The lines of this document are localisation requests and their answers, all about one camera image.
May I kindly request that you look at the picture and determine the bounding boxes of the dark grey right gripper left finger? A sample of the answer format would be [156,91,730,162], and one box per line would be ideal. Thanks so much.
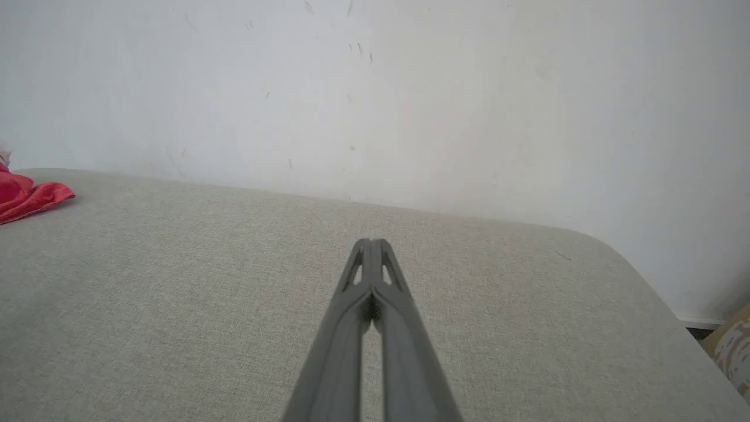
[281,239,372,422]

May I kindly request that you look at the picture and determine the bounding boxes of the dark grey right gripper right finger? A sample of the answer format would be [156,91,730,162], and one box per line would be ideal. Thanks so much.
[371,239,463,422]

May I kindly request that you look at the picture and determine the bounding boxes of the red Bulls 23 jersey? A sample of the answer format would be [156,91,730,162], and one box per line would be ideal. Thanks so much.
[0,147,76,225]

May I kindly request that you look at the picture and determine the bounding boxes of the grey fabric sofa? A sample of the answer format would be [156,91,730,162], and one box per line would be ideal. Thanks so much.
[0,169,750,422]

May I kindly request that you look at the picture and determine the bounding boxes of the white baseboard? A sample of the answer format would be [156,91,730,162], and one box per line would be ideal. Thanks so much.
[676,312,728,329]

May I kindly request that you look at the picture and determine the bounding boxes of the beige patterned fabric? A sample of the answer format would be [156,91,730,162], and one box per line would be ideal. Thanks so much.
[700,304,750,405]

